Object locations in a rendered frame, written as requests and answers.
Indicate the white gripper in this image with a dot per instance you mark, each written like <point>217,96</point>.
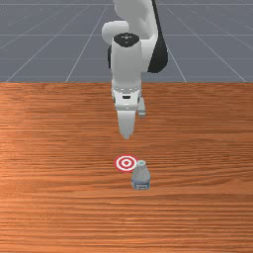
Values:
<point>126,108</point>

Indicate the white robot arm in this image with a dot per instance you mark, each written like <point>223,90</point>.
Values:
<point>126,62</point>

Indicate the clear plastic bottle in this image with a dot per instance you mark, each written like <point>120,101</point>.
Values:
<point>141,178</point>

